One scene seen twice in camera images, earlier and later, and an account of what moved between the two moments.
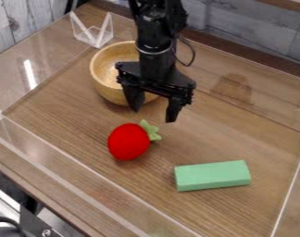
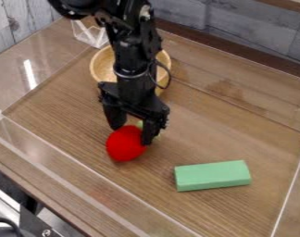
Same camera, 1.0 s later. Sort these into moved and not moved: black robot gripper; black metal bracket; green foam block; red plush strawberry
Moved: black robot gripper
Not moved: red plush strawberry; black metal bracket; green foam block
